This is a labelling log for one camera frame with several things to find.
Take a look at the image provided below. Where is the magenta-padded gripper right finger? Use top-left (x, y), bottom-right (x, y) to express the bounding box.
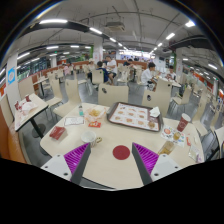
top-left (131, 142), bottom-right (183, 186)

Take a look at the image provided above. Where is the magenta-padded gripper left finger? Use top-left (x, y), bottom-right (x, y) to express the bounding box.
top-left (40, 142), bottom-right (92, 186)

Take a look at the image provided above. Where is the clear yellow-capped tea bottle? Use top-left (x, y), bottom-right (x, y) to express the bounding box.
top-left (157, 130), bottom-right (183, 157)

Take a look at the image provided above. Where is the flat round red coaster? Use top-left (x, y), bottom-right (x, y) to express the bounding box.
top-left (112, 145), bottom-right (131, 161)

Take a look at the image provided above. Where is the small red carton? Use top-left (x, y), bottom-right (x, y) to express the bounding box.
top-left (49, 125), bottom-right (68, 141)

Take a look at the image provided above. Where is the colourful sticker sheet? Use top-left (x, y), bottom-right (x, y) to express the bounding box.
top-left (160, 125), bottom-right (187, 148)

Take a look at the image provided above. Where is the white bordered paper card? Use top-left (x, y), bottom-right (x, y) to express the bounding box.
top-left (63, 115), bottom-right (86, 127)

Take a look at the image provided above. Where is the brown food tray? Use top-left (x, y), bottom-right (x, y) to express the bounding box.
top-left (106, 101), bottom-right (164, 133)

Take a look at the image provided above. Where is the white paper napkin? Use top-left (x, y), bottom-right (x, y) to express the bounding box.
top-left (149, 106), bottom-right (162, 119)

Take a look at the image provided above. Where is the clear plastic food bag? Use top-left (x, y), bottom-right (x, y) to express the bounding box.
top-left (84, 105), bottom-right (107, 124)

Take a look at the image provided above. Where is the clear plastic packet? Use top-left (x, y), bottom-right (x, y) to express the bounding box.
top-left (188, 144), bottom-right (203, 163)

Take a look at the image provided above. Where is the red paper cup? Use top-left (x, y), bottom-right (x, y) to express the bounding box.
top-left (176, 112), bottom-right (192, 133)

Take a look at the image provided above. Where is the beige chair with hole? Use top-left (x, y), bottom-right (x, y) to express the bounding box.
top-left (97, 83), bottom-right (130, 108)
top-left (141, 87), bottom-right (173, 118)

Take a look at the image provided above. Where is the plain beige chair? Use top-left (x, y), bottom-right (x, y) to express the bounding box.
top-left (53, 78), bottom-right (83, 118)

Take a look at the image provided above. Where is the white square dining table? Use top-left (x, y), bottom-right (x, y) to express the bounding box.
top-left (13, 93), bottom-right (50, 139)
top-left (213, 126), bottom-right (224, 149)

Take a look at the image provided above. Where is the orange booth seat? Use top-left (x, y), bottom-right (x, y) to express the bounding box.
top-left (0, 114), bottom-right (28, 164)

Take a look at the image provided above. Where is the person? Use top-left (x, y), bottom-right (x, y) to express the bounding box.
top-left (95, 60), bottom-right (110, 84)
top-left (140, 61), bottom-right (158, 92)
top-left (63, 63), bottom-right (72, 76)
top-left (105, 55), bottom-right (118, 79)
top-left (165, 65), bottom-right (178, 82)
top-left (86, 58), bottom-right (98, 83)

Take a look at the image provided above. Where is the group of beige chairs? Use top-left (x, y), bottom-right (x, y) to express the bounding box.
top-left (18, 64), bottom-right (224, 134)

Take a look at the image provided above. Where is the ceiling air conditioner unit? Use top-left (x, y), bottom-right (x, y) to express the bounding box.
top-left (104, 21), bottom-right (126, 33)

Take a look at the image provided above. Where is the group of ceiling lights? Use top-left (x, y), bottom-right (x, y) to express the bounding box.
top-left (0, 18), bottom-right (219, 88)

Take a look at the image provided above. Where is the blue white wall sign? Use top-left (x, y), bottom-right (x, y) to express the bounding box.
top-left (7, 67), bottom-right (17, 85)

